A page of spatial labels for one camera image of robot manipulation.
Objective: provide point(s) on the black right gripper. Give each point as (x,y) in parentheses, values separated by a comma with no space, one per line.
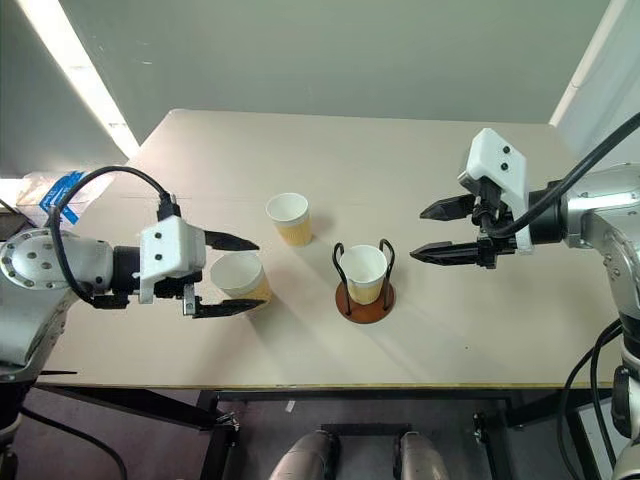
(495,245)

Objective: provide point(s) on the white and tan paper cup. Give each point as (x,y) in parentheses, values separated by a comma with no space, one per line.
(365,267)
(237,275)
(289,212)

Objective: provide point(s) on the grey robot shoulder cover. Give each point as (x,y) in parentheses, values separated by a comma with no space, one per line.
(30,325)

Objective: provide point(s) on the blue and white plastic package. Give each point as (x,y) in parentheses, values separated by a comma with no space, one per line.
(62,192)

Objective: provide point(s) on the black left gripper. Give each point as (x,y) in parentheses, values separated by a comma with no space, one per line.
(192,287)

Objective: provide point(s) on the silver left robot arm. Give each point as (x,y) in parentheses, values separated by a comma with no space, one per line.
(60,262)

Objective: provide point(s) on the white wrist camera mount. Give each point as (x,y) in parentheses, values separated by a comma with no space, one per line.
(170,247)
(492,160)

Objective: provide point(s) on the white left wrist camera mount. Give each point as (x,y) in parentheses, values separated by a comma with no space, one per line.
(170,247)

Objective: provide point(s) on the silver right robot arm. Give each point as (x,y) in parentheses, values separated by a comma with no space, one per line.
(595,215)

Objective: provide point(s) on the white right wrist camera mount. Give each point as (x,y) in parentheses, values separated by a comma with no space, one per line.
(492,160)

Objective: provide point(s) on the black metal table frame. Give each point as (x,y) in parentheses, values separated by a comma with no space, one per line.
(150,402)

